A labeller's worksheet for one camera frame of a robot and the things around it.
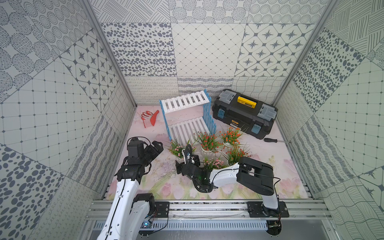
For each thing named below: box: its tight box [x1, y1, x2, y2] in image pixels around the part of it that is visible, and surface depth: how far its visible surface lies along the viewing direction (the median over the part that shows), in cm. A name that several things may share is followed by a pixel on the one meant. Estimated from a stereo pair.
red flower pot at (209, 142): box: [193, 131, 225, 153], surface depth 86 cm
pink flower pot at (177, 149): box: [169, 139, 197, 161], surface depth 81 cm
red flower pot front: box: [221, 145, 252, 165], surface depth 81 cm
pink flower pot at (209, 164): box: [199, 156, 228, 177], surface depth 76 cm
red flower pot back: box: [219, 126, 242, 148], surface depth 88 cm
